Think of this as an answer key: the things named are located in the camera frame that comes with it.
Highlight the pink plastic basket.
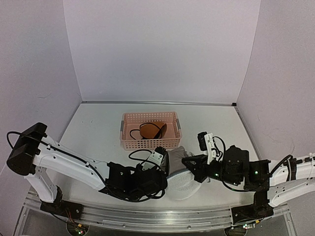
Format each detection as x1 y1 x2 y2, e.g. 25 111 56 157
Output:
120 112 182 150

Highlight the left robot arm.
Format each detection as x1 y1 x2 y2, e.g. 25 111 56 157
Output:
6 122 167 215

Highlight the aluminium front rail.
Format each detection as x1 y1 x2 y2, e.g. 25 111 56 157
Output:
14 201 296 236

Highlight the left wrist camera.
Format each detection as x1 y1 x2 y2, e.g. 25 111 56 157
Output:
145 147 167 169

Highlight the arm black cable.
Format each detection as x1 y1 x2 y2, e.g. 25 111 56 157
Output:
221 154 293 192
6 132 165 203

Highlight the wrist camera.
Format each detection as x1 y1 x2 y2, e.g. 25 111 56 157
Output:
197 132 223 165
145 147 167 169

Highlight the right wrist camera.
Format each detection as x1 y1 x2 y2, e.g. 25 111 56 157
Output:
197 132 223 165

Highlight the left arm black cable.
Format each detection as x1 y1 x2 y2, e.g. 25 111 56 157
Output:
6 132 165 203

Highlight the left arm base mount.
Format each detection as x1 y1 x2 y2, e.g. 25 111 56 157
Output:
40 186 83 220

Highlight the orange black bra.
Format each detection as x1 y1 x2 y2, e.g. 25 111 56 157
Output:
129 121 167 140

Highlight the white mesh laundry bag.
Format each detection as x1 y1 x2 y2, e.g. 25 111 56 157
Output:
165 169 201 200

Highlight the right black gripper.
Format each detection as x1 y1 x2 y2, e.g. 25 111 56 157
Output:
183 154 242 187

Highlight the grey bra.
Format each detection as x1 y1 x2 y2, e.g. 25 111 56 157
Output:
161 146 194 175

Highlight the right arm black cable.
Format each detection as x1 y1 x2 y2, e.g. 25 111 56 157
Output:
221 154 293 192

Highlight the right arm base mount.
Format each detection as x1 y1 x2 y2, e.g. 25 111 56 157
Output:
231 191 274 225

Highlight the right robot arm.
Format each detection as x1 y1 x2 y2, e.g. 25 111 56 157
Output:
182 146 315 218

